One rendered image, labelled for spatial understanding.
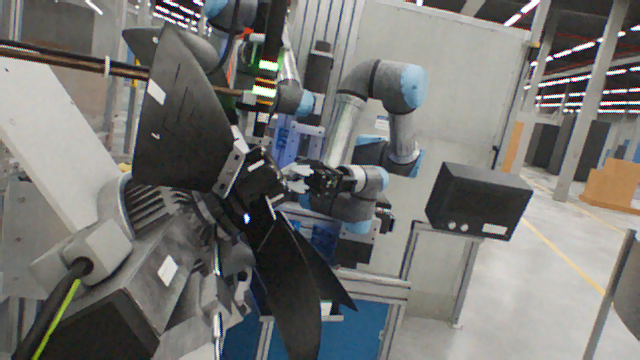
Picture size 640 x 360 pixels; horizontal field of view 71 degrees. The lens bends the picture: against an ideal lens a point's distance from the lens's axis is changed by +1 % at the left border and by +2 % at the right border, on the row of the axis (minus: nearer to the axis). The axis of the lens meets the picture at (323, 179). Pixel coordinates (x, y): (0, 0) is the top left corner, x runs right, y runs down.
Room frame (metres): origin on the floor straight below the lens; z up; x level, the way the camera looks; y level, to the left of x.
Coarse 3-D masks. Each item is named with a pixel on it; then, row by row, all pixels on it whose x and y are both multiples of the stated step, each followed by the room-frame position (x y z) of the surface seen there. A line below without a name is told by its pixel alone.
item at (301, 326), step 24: (288, 240) 0.66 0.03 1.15; (264, 264) 0.72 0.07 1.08; (288, 264) 0.65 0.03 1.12; (264, 288) 0.71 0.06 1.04; (288, 288) 0.64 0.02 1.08; (312, 288) 0.55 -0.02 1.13; (288, 312) 0.64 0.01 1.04; (312, 312) 0.56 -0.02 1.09; (288, 336) 0.64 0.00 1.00; (312, 336) 0.56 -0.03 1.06
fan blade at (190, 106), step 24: (168, 24) 0.59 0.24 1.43; (168, 48) 0.58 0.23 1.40; (168, 72) 0.57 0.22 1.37; (192, 72) 0.62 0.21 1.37; (144, 96) 0.51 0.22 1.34; (168, 96) 0.56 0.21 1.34; (192, 96) 0.61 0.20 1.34; (216, 96) 0.68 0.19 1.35; (144, 120) 0.51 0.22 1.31; (168, 120) 0.56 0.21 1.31; (192, 120) 0.61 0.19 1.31; (216, 120) 0.67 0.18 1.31; (144, 144) 0.51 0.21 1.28; (168, 144) 0.56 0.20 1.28; (192, 144) 0.61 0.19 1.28; (216, 144) 0.68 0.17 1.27; (144, 168) 0.51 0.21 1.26; (168, 168) 0.56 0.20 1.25; (192, 168) 0.62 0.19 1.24; (216, 168) 0.69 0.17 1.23
